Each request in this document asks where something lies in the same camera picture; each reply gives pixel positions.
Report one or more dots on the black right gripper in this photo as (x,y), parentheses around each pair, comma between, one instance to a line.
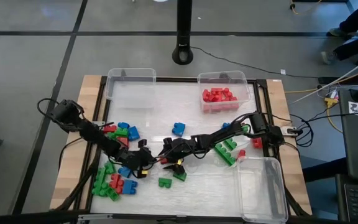
(176,152)

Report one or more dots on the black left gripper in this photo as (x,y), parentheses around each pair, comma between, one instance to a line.
(135,158)

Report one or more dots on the green toy building block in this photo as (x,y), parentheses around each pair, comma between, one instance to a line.
(165,182)
(104,188)
(245,128)
(120,133)
(180,177)
(110,168)
(113,195)
(230,144)

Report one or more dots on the blue toy building block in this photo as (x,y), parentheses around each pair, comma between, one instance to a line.
(124,172)
(226,125)
(130,187)
(134,133)
(179,129)
(123,125)

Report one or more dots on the clear plastic bin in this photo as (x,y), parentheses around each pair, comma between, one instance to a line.
(275,186)
(130,84)
(242,81)

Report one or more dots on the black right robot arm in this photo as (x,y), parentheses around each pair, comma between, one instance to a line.
(222,134)

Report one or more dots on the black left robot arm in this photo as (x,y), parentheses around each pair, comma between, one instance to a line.
(93,133)

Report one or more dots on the white textured table mat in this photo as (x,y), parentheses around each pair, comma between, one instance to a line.
(182,105)

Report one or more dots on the white connector box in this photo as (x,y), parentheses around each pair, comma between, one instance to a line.
(286,130)

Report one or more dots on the black standing pole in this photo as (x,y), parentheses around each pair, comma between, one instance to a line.
(183,31)

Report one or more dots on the white floor tag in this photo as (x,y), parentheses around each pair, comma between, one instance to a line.
(283,71)

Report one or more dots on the dark blue desk beam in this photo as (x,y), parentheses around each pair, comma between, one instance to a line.
(325,169)

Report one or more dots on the yellow power plug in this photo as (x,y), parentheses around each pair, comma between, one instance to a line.
(330,102)

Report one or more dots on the person's shoe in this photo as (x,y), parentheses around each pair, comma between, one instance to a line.
(337,32)
(327,57)

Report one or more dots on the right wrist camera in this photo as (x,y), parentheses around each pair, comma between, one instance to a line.
(167,141)

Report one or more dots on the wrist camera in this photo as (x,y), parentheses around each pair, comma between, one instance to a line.
(167,141)
(142,143)

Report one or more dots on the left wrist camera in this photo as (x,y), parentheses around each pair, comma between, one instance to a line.
(142,143)

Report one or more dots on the black table frame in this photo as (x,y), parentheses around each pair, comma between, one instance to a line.
(179,79)

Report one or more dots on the black metal rail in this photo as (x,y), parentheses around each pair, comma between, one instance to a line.
(26,217)

